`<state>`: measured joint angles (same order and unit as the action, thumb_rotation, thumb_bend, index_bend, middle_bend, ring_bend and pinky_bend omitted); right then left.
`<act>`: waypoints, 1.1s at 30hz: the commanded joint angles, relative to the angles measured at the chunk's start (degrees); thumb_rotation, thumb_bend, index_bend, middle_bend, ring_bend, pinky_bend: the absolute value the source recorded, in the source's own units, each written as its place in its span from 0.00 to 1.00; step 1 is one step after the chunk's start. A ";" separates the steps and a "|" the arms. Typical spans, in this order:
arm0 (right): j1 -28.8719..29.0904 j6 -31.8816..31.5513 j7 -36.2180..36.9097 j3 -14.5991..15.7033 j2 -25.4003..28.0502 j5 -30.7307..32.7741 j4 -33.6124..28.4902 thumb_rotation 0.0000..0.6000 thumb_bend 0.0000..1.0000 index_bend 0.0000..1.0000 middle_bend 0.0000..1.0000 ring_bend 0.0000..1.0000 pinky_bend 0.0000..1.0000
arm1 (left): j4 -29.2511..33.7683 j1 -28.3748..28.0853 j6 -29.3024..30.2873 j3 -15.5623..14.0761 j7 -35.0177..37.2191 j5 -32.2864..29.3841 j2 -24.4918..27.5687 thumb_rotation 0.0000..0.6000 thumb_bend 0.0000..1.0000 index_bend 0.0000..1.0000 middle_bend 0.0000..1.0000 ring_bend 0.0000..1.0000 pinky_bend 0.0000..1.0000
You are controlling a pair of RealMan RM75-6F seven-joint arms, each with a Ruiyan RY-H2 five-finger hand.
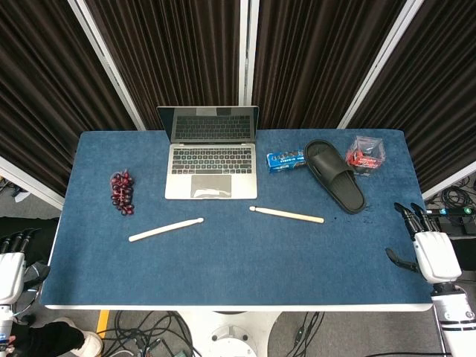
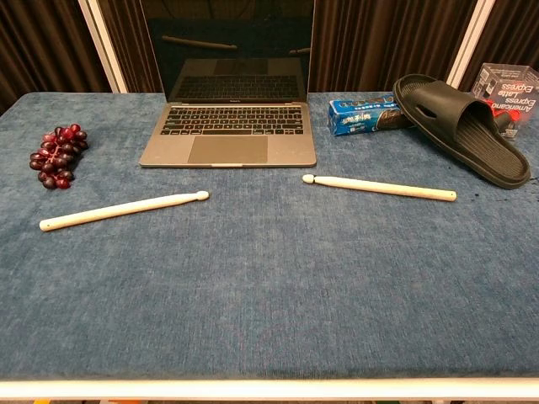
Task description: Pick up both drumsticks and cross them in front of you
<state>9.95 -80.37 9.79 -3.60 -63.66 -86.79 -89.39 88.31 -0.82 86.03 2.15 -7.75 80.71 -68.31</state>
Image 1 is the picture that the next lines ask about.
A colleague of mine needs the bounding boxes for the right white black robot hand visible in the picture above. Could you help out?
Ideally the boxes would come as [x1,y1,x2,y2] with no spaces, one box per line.
[385,202,463,284]

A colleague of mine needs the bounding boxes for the black rubber slipper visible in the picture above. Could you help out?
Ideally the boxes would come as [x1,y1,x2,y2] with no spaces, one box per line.
[303,139,367,215]

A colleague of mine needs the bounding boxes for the coiled black cables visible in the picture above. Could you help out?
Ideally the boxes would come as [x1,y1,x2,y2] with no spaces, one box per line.
[427,177,476,209]

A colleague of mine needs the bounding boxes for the tangled black floor cables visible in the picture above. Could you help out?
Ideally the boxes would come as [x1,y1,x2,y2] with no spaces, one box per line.
[99,310,204,357]

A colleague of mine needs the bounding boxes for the dark pleated partition panel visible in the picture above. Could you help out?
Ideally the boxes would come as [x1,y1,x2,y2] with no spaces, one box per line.
[248,0,425,130]
[337,0,476,201]
[0,0,146,211]
[68,0,249,131]

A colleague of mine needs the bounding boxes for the chrome stool ring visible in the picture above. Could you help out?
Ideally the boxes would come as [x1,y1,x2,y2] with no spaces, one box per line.
[13,284,42,321]

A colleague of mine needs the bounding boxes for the pale wooden drumstick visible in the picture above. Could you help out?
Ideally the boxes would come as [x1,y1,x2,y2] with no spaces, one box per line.
[128,217,205,243]
[248,205,325,225]

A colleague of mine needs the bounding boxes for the white sneaker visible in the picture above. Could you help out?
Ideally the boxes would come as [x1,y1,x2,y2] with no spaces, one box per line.
[69,331,104,357]

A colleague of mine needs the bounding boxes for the silver open laptop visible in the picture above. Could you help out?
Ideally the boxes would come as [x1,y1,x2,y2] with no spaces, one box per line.
[156,106,260,201]

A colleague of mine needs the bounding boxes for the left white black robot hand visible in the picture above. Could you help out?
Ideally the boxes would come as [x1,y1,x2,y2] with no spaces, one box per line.
[0,228,51,304]

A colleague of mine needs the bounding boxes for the dark red grape bunch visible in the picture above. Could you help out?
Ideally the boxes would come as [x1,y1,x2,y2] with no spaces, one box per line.
[109,169,136,216]

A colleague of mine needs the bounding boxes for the clear box with red contents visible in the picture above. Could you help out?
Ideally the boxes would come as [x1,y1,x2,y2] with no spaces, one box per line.
[344,135,387,177]

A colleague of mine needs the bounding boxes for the blue cookie pack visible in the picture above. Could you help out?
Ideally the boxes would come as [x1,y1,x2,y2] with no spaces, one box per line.
[266,149,309,175]

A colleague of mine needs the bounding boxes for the blue fabric table mat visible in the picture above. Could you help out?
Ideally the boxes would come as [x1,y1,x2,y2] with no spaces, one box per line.
[39,129,434,308]

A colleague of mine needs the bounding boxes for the black cable with inline switch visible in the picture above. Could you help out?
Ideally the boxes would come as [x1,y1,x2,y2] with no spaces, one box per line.
[285,311,325,357]

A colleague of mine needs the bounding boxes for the white table pedestal base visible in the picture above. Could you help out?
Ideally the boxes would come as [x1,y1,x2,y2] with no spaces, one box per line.
[174,310,284,357]

